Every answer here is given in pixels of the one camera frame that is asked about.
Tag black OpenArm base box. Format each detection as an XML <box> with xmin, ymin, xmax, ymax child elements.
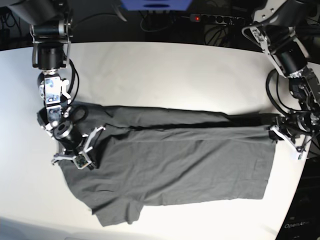
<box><xmin>276</xmin><ymin>157</ymin><xmax>320</xmax><ymax>240</ymax></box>

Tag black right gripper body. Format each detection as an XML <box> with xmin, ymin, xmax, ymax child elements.
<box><xmin>53</xmin><ymin>121</ymin><xmax>84</xmax><ymax>153</ymax></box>

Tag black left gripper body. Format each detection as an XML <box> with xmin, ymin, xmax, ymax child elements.
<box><xmin>273</xmin><ymin>111</ymin><xmax>320</xmax><ymax>144</ymax></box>

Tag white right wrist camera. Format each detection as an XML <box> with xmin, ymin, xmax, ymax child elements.
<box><xmin>51</xmin><ymin>125</ymin><xmax>106</xmax><ymax>170</ymax></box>

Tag black power strip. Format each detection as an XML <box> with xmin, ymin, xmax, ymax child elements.
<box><xmin>188</xmin><ymin>13</ymin><xmax>246</xmax><ymax>27</ymax></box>

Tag dark grey T-shirt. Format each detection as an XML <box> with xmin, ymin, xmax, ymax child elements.
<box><xmin>57</xmin><ymin>103</ymin><xmax>276</xmax><ymax>227</ymax></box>

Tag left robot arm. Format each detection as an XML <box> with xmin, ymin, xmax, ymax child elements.
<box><xmin>103</xmin><ymin>0</ymin><xmax>320</xmax><ymax>158</ymax></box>

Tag blue plastic box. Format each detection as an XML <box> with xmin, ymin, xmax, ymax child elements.
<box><xmin>121</xmin><ymin>0</ymin><xmax>192</xmax><ymax>11</ymax></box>

